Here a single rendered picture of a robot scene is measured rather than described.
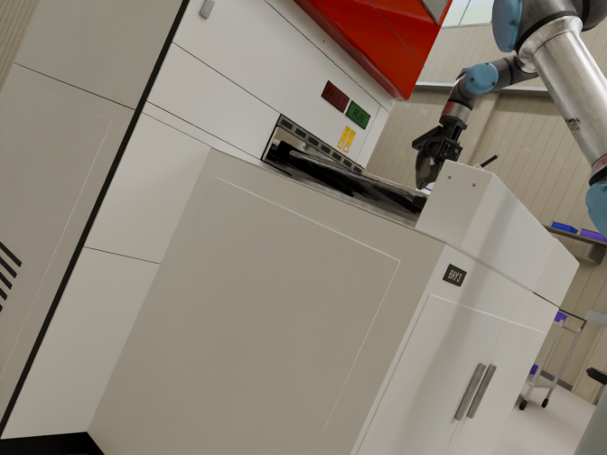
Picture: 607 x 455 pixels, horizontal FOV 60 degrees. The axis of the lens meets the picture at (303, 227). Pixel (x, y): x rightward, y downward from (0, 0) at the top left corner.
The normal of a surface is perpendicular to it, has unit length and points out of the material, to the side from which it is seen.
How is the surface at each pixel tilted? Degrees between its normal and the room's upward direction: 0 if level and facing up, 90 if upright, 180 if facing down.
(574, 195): 90
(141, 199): 90
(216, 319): 90
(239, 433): 90
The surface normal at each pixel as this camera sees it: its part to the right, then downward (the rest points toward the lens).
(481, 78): -0.03, 0.02
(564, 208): -0.75, -0.32
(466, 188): -0.57, -0.23
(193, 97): 0.71, 0.34
